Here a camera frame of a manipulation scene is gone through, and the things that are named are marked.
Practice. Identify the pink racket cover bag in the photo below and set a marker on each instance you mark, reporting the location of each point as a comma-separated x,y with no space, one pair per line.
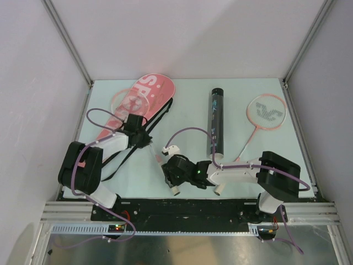
159,90

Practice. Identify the left aluminium frame post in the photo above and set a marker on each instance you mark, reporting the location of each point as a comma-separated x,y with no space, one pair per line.
67,41

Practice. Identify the aluminium frame post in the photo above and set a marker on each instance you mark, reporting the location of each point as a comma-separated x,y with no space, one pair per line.
312,32
67,41

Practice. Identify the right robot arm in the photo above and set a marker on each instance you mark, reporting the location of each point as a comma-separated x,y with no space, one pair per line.
278,177

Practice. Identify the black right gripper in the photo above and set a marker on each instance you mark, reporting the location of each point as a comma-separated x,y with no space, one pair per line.
170,178

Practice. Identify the right aluminium frame post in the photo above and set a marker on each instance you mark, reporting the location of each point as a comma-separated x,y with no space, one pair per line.
312,32

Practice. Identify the pink badminton racket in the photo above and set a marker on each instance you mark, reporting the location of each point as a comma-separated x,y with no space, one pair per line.
132,101
265,112

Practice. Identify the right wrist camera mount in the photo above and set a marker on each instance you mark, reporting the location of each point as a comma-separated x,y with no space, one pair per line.
170,150

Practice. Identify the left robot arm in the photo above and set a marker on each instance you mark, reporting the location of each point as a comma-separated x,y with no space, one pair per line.
82,164

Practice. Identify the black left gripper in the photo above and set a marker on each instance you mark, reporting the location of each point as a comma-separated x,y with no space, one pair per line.
146,140

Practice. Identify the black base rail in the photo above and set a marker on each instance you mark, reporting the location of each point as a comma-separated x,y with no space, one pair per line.
195,215

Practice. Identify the black shuttlecock tube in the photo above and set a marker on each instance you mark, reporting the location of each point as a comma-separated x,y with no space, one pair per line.
215,123

